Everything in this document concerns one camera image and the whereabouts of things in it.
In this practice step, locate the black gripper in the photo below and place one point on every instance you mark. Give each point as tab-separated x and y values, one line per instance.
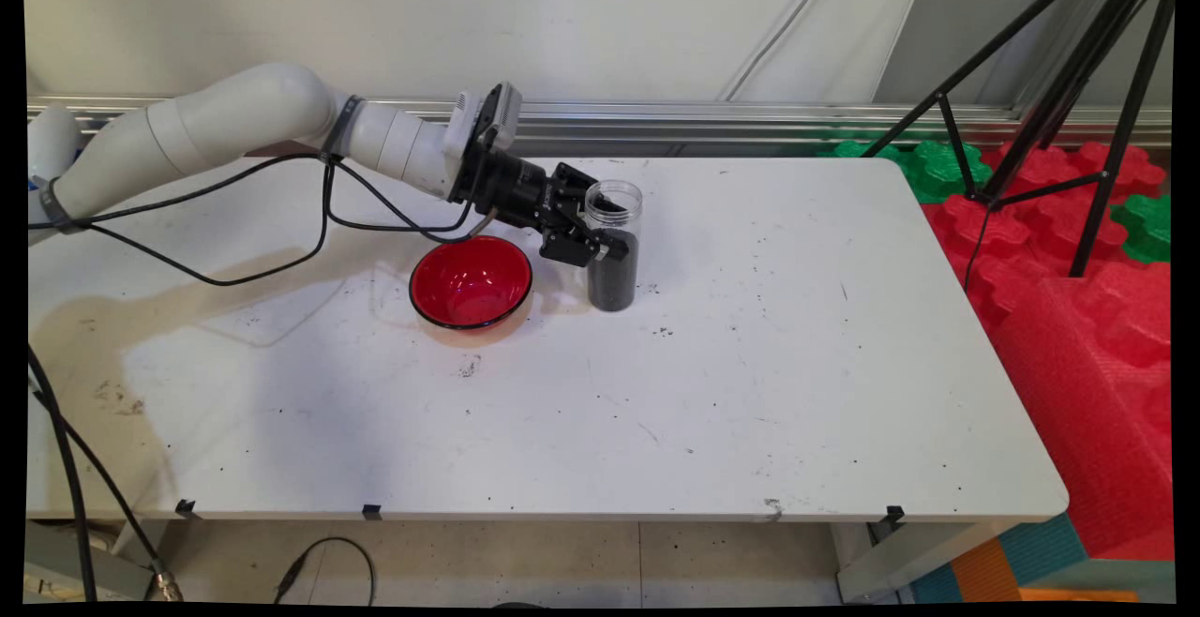
506	188

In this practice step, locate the clear jar of black grains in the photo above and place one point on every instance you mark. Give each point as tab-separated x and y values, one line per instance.
614	284

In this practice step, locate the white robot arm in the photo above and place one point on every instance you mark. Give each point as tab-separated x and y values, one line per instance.
234	111

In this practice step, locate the red bowl with black rim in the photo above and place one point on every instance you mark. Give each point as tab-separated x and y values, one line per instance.
469	279

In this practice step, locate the grey table leg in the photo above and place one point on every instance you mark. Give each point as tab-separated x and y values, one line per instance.
103	570
900	561

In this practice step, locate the black tripod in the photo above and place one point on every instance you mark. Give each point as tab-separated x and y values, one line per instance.
1069	78

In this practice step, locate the orange foam tile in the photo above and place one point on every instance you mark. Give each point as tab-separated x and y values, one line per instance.
984	572
1078	594

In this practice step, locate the teal foam tile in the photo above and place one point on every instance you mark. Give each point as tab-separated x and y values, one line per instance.
1041	547

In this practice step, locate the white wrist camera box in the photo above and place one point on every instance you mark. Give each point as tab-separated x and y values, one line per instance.
487	115

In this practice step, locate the aluminium rail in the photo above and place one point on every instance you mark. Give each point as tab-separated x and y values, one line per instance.
750	120

